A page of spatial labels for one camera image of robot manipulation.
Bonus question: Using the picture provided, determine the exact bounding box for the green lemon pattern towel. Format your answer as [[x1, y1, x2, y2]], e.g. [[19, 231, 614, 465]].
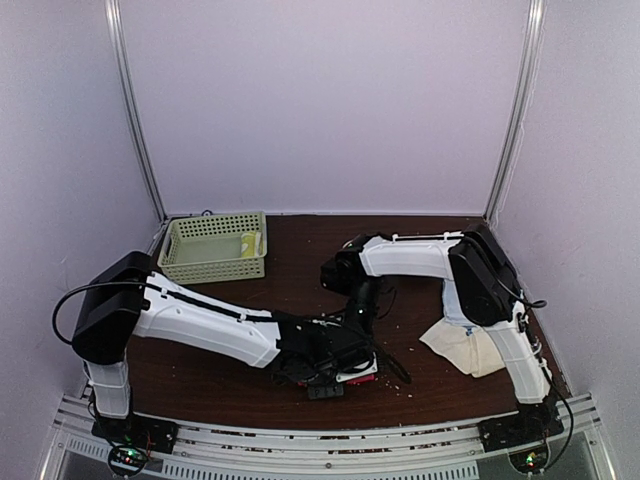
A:
[[240, 231, 263, 259]]

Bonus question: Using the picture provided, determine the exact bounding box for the pink towel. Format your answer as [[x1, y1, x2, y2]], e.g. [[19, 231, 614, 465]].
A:
[[296, 373, 375, 387]]

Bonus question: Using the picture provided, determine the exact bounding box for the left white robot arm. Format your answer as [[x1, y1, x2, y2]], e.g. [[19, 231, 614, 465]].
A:
[[52, 251, 411, 444]]

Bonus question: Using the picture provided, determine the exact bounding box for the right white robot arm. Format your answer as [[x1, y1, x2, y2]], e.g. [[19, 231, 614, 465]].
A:
[[320, 225, 559, 442]]

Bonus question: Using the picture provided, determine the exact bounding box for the light blue towel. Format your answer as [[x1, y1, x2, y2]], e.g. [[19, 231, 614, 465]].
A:
[[442, 280, 469, 328]]

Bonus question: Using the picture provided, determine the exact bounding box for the cream white towel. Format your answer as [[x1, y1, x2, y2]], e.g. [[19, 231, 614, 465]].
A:
[[419, 318, 505, 378]]

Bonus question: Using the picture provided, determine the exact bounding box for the green perforated plastic basket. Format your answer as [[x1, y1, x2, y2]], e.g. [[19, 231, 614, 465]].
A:
[[157, 212, 268, 285]]

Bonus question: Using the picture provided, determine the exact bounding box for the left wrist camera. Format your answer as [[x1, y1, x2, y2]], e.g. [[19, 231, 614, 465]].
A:
[[336, 353, 378, 375]]

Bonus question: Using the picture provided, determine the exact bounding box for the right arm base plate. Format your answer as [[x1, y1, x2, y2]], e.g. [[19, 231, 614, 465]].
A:
[[477, 414, 564, 475]]

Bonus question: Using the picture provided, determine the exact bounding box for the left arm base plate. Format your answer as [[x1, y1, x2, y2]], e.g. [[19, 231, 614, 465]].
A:
[[91, 413, 179, 478]]

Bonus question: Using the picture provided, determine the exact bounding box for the right aluminium frame post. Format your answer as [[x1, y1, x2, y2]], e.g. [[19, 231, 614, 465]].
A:
[[484, 0, 547, 225]]

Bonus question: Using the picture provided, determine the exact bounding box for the aluminium frame post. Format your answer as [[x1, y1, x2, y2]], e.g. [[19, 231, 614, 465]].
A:
[[104, 0, 167, 222], [484, 0, 547, 225]]

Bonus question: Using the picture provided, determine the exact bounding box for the left aluminium frame post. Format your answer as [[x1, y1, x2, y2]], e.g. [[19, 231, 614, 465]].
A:
[[104, 0, 167, 222]]

